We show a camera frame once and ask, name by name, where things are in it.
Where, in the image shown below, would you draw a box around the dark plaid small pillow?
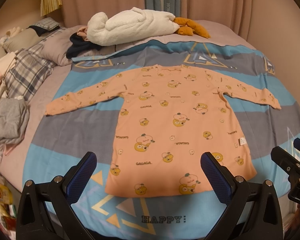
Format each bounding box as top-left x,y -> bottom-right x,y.
29,17 -> 60,36

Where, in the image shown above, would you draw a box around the grey folded garment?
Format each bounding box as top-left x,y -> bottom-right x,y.
0,97 -> 30,145

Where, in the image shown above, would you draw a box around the beige pillow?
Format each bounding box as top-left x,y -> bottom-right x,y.
3,28 -> 42,53

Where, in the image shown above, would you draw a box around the grey plain pillow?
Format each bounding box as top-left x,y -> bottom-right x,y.
39,25 -> 91,67

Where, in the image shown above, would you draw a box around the dark navy garment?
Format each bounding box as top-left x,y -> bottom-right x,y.
66,33 -> 103,59

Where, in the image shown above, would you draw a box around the orange plush goose feet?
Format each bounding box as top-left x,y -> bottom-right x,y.
174,17 -> 211,38

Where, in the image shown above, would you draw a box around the blue grey patterned duvet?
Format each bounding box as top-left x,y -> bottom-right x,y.
23,40 -> 300,239

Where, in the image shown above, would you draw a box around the pink curtain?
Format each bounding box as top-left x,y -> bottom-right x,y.
62,0 -> 293,44

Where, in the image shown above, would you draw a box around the orange cartoon print shirt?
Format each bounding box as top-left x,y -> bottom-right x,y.
45,65 -> 281,198

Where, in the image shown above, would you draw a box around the white plush goose toy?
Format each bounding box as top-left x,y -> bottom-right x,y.
87,7 -> 179,46

